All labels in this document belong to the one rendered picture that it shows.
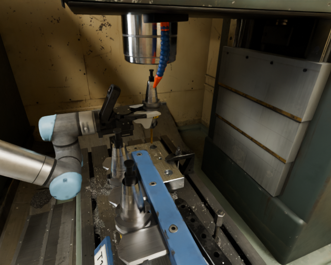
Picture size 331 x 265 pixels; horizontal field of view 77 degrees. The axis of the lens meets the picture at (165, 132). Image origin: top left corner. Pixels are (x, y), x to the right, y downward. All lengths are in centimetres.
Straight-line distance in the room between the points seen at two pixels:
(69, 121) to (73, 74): 103
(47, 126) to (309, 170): 85
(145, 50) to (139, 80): 116
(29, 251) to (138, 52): 84
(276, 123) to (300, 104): 12
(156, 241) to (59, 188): 33
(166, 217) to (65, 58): 144
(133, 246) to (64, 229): 72
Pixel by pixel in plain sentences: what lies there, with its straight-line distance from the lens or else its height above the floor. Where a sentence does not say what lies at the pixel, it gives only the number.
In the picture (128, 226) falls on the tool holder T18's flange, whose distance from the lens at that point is 36.
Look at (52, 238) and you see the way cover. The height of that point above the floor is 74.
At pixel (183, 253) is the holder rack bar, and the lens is 34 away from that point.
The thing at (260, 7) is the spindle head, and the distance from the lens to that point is 43.
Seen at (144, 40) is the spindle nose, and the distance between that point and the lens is 59.
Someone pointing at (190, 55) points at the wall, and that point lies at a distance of 186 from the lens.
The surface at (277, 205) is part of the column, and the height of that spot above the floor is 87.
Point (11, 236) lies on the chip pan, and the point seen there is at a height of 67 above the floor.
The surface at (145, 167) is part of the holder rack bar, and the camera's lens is 46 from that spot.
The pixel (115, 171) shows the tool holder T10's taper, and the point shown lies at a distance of 44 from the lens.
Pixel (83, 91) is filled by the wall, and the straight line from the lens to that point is 171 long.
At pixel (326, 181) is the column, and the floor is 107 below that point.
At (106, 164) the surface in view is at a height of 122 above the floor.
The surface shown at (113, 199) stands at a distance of 42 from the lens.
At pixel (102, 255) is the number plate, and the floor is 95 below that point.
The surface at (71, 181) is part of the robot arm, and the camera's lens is 59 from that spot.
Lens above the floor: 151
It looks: 28 degrees down
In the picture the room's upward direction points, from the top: 1 degrees clockwise
